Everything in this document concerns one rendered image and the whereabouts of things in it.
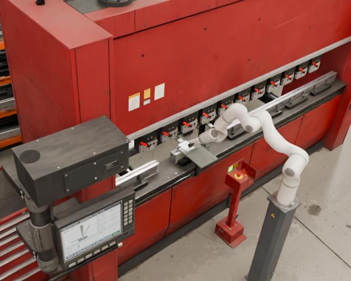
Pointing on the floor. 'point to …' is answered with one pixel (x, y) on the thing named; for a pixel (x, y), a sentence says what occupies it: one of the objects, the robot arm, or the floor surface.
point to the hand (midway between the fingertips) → (192, 144)
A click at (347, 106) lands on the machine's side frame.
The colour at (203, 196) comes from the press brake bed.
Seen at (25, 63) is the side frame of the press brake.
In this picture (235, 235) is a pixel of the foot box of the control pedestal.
